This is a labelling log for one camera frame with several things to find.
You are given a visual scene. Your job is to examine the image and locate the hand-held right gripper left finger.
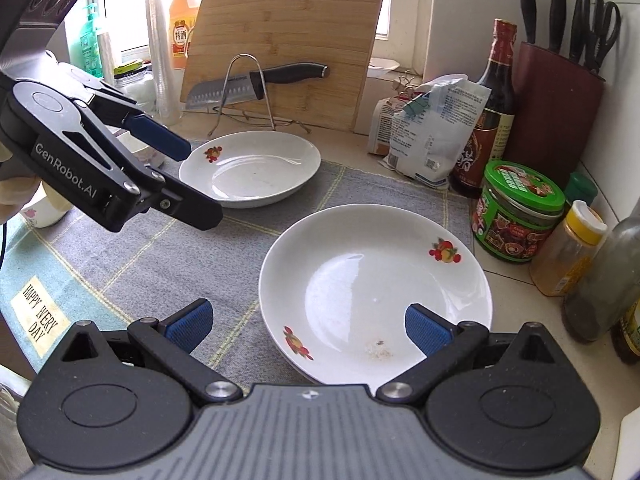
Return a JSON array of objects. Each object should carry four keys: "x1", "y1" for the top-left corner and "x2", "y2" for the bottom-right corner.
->
[{"x1": 57, "y1": 299, "x2": 241, "y2": 403}]

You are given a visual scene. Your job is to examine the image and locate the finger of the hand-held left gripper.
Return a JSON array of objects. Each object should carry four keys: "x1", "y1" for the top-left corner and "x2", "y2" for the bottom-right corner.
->
[
  {"x1": 65, "y1": 104, "x2": 224, "y2": 232},
  {"x1": 75, "y1": 72, "x2": 192, "y2": 162}
]

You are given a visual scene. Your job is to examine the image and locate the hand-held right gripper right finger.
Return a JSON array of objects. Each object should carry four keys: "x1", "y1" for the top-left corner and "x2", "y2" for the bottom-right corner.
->
[{"x1": 375, "y1": 303, "x2": 561, "y2": 403}]

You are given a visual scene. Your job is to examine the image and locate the white bowl pink flowers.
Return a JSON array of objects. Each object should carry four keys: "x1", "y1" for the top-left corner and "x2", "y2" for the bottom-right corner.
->
[{"x1": 22, "y1": 180, "x2": 71, "y2": 228}]

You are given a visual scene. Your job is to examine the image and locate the deep white fruit-print plate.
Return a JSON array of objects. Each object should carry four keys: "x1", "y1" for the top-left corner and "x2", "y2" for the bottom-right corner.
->
[{"x1": 178, "y1": 131, "x2": 322, "y2": 209}]

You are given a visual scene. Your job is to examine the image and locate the person's left hand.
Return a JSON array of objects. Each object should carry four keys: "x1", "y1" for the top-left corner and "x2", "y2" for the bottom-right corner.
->
[{"x1": 0, "y1": 148, "x2": 39, "y2": 224}]

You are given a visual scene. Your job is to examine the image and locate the glass jar yellow lid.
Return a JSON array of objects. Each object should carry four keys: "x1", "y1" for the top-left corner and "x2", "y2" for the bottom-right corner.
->
[{"x1": 112, "y1": 60, "x2": 156, "y2": 116}]

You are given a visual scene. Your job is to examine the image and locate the checked grey teal cloth mat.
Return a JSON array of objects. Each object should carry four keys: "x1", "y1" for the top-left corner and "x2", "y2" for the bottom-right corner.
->
[{"x1": 0, "y1": 145, "x2": 476, "y2": 396}]

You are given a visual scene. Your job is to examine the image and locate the tall cling film roll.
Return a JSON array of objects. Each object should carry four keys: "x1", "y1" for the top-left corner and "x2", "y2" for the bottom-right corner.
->
[{"x1": 145, "y1": 0, "x2": 183, "y2": 126}]

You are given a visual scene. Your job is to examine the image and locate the orange cooking oil bottle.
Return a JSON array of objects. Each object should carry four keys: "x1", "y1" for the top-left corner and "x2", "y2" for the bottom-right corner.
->
[{"x1": 168, "y1": 0, "x2": 201, "y2": 73}]

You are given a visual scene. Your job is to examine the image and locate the green dish soap bottle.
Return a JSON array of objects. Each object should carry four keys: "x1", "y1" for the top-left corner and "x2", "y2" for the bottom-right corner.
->
[{"x1": 80, "y1": 5, "x2": 103, "y2": 78}]

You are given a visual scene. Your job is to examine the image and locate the green lid sauce jar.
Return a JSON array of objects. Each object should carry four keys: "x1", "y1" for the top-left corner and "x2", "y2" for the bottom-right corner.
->
[{"x1": 472, "y1": 161, "x2": 566, "y2": 265}]

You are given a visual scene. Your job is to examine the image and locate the yellow lid spice jar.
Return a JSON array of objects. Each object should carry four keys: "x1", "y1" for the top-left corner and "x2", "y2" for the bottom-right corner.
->
[{"x1": 530, "y1": 200, "x2": 608, "y2": 297}]

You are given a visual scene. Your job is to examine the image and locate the wooden cutting board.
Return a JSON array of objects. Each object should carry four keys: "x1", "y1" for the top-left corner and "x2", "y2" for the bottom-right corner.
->
[{"x1": 179, "y1": 0, "x2": 388, "y2": 132}]

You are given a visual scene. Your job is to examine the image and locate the clear plastic bottle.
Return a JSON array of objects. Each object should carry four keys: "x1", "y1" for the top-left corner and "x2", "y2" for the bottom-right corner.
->
[{"x1": 561, "y1": 199, "x2": 640, "y2": 343}]

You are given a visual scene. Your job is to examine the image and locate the person's white clothing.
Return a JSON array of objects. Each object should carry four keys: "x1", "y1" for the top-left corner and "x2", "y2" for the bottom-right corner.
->
[{"x1": 0, "y1": 360, "x2": 36, "y2": 466}]

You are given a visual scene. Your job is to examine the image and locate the white plastic packet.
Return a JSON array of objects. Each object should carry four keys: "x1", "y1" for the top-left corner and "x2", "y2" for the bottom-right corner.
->
[{"x1": 382, "y1": 75, "x2": 493, "y2": 191}]

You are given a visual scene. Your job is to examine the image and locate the orange print packet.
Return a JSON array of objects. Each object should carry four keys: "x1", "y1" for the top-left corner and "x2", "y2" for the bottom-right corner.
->
[{"x1": 367, "y1": 97, "x2": 408, "y2": 157}]

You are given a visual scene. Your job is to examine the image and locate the small green cap container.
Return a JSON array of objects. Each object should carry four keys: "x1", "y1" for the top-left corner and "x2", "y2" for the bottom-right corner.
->
[{"x1": 564, "y1": 172, "x2": 599, "y2": 207}]

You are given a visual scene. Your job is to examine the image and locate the small white dish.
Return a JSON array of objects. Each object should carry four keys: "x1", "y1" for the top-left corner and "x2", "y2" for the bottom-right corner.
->
[{"x1": 367, "y1": 57, "x2": 401, "y2": 78}]

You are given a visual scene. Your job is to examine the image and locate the dark red knife block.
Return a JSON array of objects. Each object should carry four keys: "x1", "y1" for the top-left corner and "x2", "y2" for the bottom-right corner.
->
[{"x1": 502, "y1": 41, "x2": 606, "y2": 191}]

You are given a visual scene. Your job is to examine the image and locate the dark soy sauce bottle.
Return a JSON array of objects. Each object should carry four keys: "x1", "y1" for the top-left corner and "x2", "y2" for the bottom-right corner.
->
[{"x1": 450, "y1": 18, "x2": 517, "y2": 198}]

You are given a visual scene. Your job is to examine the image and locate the kitchen scissors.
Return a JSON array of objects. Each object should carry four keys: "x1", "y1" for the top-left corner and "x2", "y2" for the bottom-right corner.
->
[{"x1": 582, "y1": 0, "x2": 622, "y2": 75}]

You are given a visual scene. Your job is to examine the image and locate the metal wire rack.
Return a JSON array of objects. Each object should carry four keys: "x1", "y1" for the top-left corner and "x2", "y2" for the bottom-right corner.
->
[{"x1": 207, "y1": 54, "x2": 313, "y2": 133}]

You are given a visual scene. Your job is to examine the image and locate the kitchen knife black handle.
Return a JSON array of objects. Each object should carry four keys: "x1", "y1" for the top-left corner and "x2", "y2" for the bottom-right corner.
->
[{"x1": 185, "y1": 62, "x2": 330, "y2": 111}]

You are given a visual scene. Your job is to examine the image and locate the black-handled block knife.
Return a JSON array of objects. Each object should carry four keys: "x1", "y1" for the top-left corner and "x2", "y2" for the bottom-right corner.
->
[
  {"x1": 570, "y1": 0, "x2": 586, "y2": 61},
  {"x1": 517, "y1": 0, "x2": 537, "y2": 45},
  {"x1": 548, "y1": 0, "x2": 567, "y2": 53}
]

